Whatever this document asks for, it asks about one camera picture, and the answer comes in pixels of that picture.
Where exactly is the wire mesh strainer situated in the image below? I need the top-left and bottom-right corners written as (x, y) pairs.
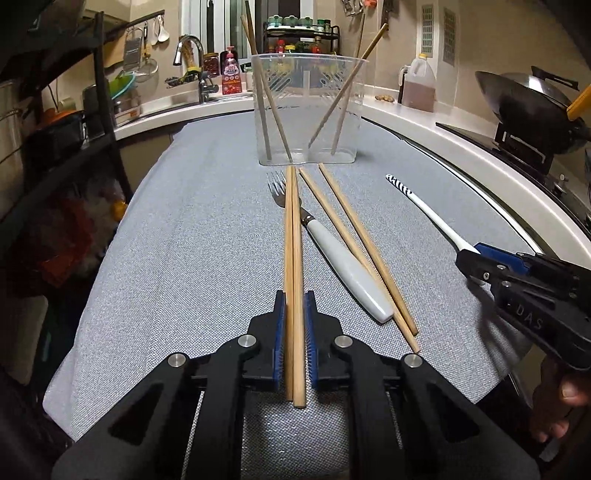
top-left (134, 55), bottom-right (159, 84)

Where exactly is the pile of plastic bags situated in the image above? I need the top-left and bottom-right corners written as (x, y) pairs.
top-left (32, 180), bottom-right (125, 278)

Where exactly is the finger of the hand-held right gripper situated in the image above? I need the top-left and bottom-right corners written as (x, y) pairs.
top-left (456, 250), bottom-right (504, 288)
top-left (475, 243), bottom-right (578, 274)

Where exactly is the black pot with orange lid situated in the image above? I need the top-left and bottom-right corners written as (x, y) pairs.
top-left (37, 108), bottom-right (86, 153)

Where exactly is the person's right hand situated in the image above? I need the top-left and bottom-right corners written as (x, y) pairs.
top-left (531, 356), bottom-right (591, 442)

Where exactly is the wire sponge holder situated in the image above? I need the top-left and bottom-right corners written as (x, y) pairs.
top-left (165, 67), bottom-right (204, 88)

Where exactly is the wall vent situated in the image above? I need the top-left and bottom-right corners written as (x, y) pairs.
top-left (420, 4), bottom-right (435, 49)
top-left (442, 7), bottom-right (458, 63)

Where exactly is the row of green spice jars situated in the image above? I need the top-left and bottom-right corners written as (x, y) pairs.
top-left (267, 15), bottom-right (333, 33)

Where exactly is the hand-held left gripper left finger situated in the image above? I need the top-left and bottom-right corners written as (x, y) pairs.
top-left (51, 290), bottom-right (289, 480)

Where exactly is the black wok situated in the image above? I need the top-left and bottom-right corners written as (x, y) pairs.
top-left (475, 66), bottom-right (591, 155)

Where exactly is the dark grey canister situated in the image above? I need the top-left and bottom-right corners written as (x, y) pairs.
top-left (83, 83), bottom-right (114, 127)

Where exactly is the white spoon with striped handle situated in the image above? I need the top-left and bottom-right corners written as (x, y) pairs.
top-left (385, 174), bottom-right (482, 257)

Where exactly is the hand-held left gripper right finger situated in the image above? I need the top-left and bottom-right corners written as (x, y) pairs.
top-left (304, 290), bottom-right (541, 480)

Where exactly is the red soap bottle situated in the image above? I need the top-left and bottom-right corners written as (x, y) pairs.
top-left (221, 46), bottom-right (243, 95)

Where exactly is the plastic oil jug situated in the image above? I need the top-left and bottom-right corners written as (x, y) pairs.
top-left (398, 53), bottom-right (437, 112)

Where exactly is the steel sink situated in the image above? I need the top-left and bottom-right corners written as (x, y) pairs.
top-left (115, 92), bottom-right (252, 125)

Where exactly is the steel stockpot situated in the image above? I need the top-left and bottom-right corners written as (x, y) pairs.
top-left (0, 80), bottom-right (25, 199)

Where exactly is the steel grater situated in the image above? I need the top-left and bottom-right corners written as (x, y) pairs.
top-left (122, 28), bottom-right (144, 70)

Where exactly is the black storage rack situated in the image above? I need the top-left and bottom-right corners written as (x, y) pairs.
top-left (0, 9), bottom-right (167, 324)

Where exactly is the black spice rack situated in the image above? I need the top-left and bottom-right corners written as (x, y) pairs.
top-left (263, 23), bottom-right (341, 56)

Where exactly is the chrome faucet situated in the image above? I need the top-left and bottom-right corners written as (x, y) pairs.
top-left (173, 34), bottom-right (220, 104)

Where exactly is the white handled fork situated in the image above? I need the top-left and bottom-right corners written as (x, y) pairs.
top-left (267, 170), bottom-right (396, 324)

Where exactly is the steel wok lid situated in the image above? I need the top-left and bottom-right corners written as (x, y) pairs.
top-left (501, 66), bottom-right (580, 104)

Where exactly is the black stove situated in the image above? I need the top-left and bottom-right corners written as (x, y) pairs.
top-left (436, 120), bottom-right (591, 241)

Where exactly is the green colander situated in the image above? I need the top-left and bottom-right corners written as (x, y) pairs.
top-left (109, 71), bottom-right (138, 100)

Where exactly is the hanging wooden board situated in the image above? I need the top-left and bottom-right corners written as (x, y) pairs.
top-left (104, 32), bottom-right (127, 68)

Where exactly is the row of condiment bottles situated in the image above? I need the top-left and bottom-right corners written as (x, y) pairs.
top-left (268, 38), bottom-right (326, 56)

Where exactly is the clear plastic utensil holder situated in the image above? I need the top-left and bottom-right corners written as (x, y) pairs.
top-left (250, 53), bottom-right (368, 167)

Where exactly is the yellow spatula handle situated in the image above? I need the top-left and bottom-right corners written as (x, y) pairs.
top-left (567, 85), bottom-right (591, 118)

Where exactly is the window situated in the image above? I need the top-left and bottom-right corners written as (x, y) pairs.
top-left (180, 0), bottom-right (278, 56)

